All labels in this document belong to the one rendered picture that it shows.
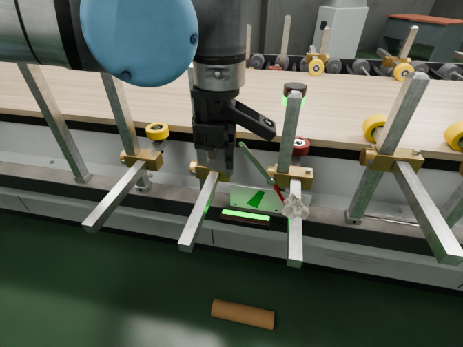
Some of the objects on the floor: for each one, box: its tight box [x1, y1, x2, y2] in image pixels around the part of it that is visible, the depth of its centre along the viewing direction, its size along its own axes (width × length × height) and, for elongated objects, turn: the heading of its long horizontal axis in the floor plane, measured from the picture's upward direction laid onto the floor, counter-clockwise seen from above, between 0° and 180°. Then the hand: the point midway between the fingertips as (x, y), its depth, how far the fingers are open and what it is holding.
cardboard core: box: [211, 299, 274, 330], centre depth 119 cm, size 30×8×8 cm, turn 78°
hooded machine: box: [312, 0, 369, 59], centre depth 471 cm, size 75×62×140 cm
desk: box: [375, 14, 463, 63], centre depth 510 cm, size 70×137×74 cm, turn 19°
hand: (231, 173), depth 56 cm, fingers closed
